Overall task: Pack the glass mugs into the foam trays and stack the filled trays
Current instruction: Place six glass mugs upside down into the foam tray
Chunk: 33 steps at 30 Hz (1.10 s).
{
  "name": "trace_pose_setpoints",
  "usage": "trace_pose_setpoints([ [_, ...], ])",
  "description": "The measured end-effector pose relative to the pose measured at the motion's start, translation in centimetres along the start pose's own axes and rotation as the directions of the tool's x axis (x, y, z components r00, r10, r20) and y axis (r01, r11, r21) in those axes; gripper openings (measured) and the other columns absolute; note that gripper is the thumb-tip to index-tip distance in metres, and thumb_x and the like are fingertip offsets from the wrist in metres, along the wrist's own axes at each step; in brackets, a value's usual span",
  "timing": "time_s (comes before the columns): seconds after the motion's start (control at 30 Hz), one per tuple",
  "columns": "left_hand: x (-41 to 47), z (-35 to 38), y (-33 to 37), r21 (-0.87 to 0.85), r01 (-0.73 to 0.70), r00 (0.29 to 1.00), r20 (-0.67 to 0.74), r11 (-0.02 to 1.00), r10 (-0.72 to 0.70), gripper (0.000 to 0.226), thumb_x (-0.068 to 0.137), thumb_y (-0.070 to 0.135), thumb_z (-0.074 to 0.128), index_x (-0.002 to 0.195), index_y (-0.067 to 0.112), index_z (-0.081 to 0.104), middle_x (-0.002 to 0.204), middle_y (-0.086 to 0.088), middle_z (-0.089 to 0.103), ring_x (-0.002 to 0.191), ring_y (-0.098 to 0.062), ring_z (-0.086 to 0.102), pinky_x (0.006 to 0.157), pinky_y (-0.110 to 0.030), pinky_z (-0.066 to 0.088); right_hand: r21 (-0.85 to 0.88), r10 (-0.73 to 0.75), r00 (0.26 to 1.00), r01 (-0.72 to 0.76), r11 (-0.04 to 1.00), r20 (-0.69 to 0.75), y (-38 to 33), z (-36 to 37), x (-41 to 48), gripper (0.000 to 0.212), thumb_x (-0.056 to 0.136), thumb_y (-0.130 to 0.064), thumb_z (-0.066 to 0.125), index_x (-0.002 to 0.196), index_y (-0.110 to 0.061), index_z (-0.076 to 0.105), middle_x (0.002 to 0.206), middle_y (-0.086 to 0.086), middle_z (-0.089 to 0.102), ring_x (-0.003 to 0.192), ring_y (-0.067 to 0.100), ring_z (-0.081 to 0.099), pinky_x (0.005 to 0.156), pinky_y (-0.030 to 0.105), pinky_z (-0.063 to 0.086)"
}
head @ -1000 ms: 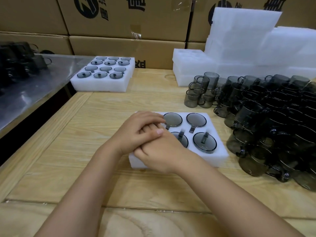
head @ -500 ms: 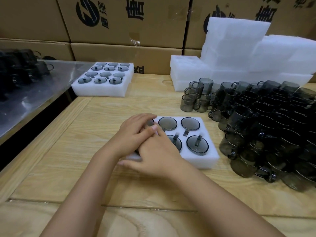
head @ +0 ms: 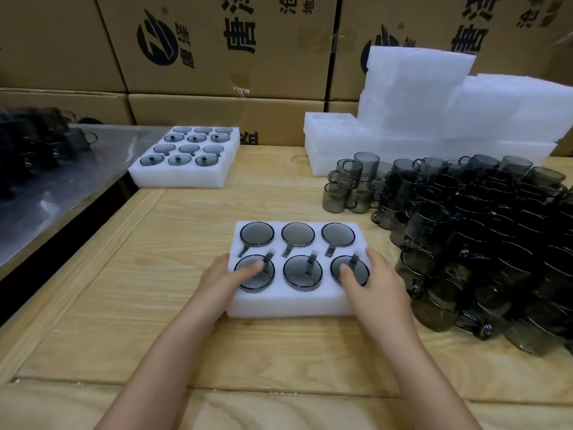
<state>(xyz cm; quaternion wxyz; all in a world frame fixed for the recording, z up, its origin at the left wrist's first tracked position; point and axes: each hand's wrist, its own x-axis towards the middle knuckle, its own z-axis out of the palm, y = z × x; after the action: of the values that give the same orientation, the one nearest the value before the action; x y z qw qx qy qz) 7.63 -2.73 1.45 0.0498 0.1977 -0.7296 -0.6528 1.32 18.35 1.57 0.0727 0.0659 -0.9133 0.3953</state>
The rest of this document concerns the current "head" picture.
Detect person's right hand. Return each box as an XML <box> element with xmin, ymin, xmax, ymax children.
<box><xmin>340</xmin><ymin>247</ymin><xmax>411</xmax><ymax>330</ymax></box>

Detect person's left hand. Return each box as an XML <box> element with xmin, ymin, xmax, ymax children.
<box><xmin>195</xmin><ymin>254</ymin><xmax>265</xmax><ymax>327</ymax></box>

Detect white grooved foam tray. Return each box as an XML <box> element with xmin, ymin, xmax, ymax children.
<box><xmin>128</xmin><ymin>143</ymin><xmax>238</xmax><ymax>189</ymax></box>
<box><xmin>226</xmin><ymin>220</ymin><xmax>375</xmax><ymax>318</ymax></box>
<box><xmin>163</xmin><ymin>125</ymin><xmax>241</xmax><ymax>153</ymax></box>

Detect pile of smoky glass mugs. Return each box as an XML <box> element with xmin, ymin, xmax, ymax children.
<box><xmin>322</xmin><ymin>152</ymin><xmax>573</xmax><ymax>357</ymax></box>

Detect stack of white foam trays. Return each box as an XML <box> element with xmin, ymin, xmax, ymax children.
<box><xmin>303</xmin><ymin>45</ymin><xmax>573</xmax><ymax>177</ymax></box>

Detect dark mugs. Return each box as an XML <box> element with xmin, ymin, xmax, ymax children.
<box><xmin>0</xmin><ymin>107</ymin><xmax>98</xmax><ymax>198</ymax></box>

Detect person's left forearm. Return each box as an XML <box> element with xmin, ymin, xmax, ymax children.
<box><xmin>94</xmin><ymin>304</ymin><xmax>224</xmax><ymax>430</ymax></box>

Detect person's right forearm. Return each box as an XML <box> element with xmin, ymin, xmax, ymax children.
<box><xmin>358</xmin><ymin>308</ymin><xmax>484</xmax><ymax>430</ymax></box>

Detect stainless steel table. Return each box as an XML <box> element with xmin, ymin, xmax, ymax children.
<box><xmin>0</xmin><ymin>125</ymin><xmax>173</xmax><ymax>269</ymax></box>

